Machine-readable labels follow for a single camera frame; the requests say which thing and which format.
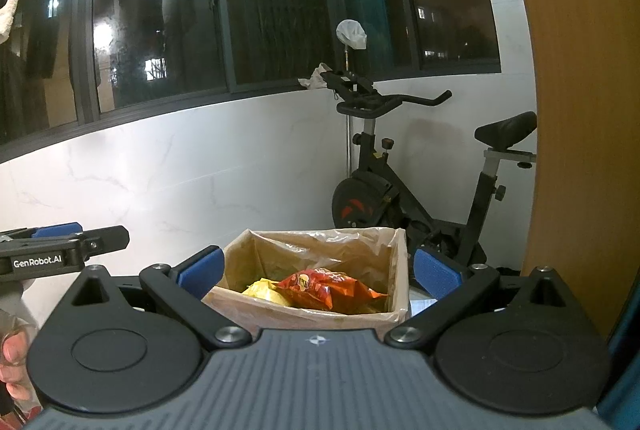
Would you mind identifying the orange snack bag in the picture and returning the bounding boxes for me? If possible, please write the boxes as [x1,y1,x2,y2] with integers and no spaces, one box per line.
[276,267,390,314]

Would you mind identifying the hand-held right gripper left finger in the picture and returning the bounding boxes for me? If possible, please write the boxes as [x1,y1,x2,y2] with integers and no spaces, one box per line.
[46,245,252,351]

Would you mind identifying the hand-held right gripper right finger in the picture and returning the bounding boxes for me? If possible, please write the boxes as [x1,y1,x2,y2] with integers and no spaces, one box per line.
[383,246,592,351]

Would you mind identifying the pole with white cloth cap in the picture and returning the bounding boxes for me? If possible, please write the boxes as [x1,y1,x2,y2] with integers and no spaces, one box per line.
[336,20,368,181]

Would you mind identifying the teal curtain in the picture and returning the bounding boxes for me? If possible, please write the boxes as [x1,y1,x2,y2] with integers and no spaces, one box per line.
[596,310,640,430]

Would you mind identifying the yellow snack bag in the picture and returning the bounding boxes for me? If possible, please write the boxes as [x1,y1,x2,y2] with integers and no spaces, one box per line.
[241,278,297,309]

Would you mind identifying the wooden panel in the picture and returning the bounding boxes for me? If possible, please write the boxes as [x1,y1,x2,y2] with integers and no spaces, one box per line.
[492,0,640,342]

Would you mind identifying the person's left hand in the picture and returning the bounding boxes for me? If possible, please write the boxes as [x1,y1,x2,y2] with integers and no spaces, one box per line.
[0,312,43,417]

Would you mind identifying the dark framed window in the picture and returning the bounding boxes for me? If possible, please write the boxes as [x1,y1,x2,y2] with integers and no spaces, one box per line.
[0,0,502,162]

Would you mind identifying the brown cardboard box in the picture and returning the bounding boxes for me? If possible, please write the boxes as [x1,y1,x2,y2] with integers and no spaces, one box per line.
[202,226,412,345]

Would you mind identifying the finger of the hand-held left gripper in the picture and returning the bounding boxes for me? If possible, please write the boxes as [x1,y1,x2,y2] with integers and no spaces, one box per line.
[81,225,131,257]
[29,222,84,239]

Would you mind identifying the crumpled cloth on windowsill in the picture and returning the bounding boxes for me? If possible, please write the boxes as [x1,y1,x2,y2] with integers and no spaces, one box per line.
[298,62,334,91]

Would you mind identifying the black exercise bike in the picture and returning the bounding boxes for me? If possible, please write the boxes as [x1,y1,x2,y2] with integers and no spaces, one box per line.
[320,70,539,272]

